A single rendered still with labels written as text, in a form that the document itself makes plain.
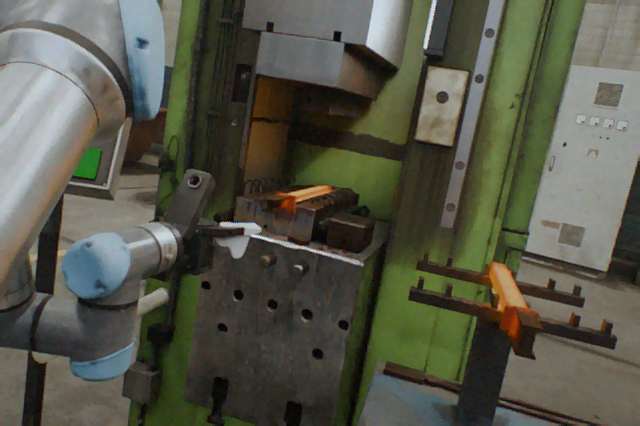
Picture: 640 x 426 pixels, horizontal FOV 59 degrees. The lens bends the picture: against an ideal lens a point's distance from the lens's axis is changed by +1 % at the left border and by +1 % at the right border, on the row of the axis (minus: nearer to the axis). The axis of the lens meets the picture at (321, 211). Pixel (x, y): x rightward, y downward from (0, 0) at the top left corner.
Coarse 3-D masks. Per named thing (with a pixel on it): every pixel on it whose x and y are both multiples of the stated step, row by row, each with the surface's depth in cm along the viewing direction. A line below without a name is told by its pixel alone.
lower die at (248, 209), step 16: (272, 192) 149; (288, 192) 147; (240, 208) 133; (256, 208) 132; (304, 208) 128; (320, 208) 131; (336, 208) 145; (256, 224) 133; (272, 224) 131; (288, 224) 130; (304, 224) 129
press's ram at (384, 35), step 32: (256, 0) 126; (288, 0) 124; (320, 0) 122; (352, 0) 119; (384, 0) 125; (256, 32) 131; (288, 32) 125; (320, 32) 122; (352, 32) 120; (384, 32) 132; (384, 64) 152
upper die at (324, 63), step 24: (264, 48) 127; (288, 48) 125; (312, 48) 123; (336, 48) 122; (264, 72) 127; (288, 72) 126; (312, 72) 124; (336, 72) 122; (360, 72) 138; (360, 96) 154
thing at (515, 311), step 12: (492, 264) 110; (492, 276) 106; (504, 276) 102; (504, 288) 93; (516, 288) 95; (504, 300) 88; (516, 300) 88; (504, 312) 82; (516, 312) 78; (528, 312) 79; (504, 324) 81; (516, 324) 80; (528, 324) 73; (540, 324) 74; (516, 336) 78; (528, 336) 73; (516, 348) 75; (528, 348) 73
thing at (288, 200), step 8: (280, 192) 129; (296, 192) 138; (304, 192) 140; (312, 192) 143; (320, 192) 150; (264, 200) 120; (272, 200) 119; (280, 200) 122; (288, 200) 128; (264, 208) 121; (272, 208) 121; (280, 208) 124; (288, 208) 128
